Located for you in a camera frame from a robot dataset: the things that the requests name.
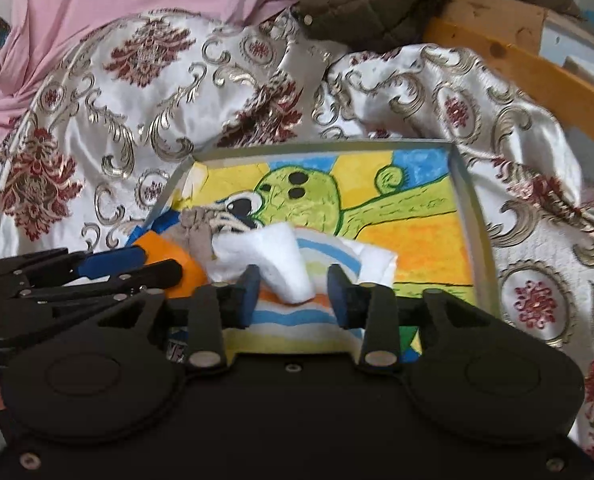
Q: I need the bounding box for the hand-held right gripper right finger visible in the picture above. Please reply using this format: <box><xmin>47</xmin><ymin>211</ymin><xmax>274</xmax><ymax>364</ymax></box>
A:
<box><xmin>327</xmin><ymin>263</ymin><xmax>524</xmax><ymax>374</ymax></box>

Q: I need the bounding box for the wooden bed frame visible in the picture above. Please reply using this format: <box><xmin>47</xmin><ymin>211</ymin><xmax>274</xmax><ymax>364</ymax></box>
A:
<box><xmin>421</xmin><ymin>16</ymin><xmax>594</xmax><ymax>147</ymax></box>

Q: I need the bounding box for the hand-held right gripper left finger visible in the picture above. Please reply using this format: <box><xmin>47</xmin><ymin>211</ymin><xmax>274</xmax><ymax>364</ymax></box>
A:
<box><xmin>96</xmin><ymin>264</ymin><xmax>263</xmax><ymax>373</ymax></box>

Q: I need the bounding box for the orange cloth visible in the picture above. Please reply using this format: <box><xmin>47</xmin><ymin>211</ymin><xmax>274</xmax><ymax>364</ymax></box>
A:
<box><xmin>131</xmin><ymin>231</ymin><xmax>209</xmax><ymax>302</ymax></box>

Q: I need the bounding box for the floral satin blanket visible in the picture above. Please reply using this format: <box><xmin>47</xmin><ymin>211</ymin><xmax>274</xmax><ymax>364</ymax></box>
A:
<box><xmin>0</xmin><ymin>10</ymin><xmax>594</xmax><ymax>461</ymax></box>

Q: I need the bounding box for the grey brown sock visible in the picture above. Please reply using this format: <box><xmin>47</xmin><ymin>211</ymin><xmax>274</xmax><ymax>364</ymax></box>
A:
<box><xmin>178</xmin><ymin>206</ymin><xmax>230</xmax><ymax>272</ymax></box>

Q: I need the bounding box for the grey tray with cartoon drawing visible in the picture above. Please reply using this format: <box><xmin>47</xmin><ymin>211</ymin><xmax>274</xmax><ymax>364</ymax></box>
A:
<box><xmin>144</xmin><ymin>139</ymin><xmax>504</xmax><ymax>367</ymax></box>

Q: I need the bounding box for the yellow striped sock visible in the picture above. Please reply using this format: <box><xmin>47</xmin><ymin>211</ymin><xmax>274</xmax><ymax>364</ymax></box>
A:
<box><xmin>209</xmin><ymin>224</ymin><xmax>400</xmax><ymax>357</ymax></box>

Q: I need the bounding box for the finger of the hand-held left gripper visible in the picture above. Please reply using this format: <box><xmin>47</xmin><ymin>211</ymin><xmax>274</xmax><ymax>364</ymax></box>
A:
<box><xmin>20</xmin><ymin>258</ymin><xmax>184</xmax><ymax>309</ymax></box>
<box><xmin>0</xmin><ymin>247</ymin><xmax>149</xmax><ymax>292</ymax></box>

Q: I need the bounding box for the brown puffer jacket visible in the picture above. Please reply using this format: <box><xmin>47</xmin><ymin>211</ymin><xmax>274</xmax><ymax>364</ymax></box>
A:
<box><xmin>296</xmin><ymin>0</ymin><xmax>584</xmax><ymax>55</ymax></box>

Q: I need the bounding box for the wooden white cabinet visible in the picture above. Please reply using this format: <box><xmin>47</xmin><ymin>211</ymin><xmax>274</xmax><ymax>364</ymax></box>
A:
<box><xmin>439</xmin><ymin>0</ymin><xmax>594</xmax><ymax>86</ymax></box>

